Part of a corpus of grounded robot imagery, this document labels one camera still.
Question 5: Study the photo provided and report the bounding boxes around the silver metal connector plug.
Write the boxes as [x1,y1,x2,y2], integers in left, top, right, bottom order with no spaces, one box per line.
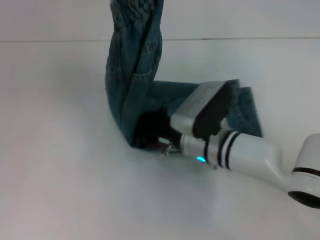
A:
[159,138,180,158]

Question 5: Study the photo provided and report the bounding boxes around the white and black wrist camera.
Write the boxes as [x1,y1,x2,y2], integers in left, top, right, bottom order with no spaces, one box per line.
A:
[170,79,241,139]

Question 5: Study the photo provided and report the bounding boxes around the blue denim shorts with print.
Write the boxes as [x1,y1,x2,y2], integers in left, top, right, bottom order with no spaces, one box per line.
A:
[104,0,263,151]

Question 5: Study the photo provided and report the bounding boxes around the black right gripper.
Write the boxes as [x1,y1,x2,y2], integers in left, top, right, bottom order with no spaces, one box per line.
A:
[136,106,181,149]

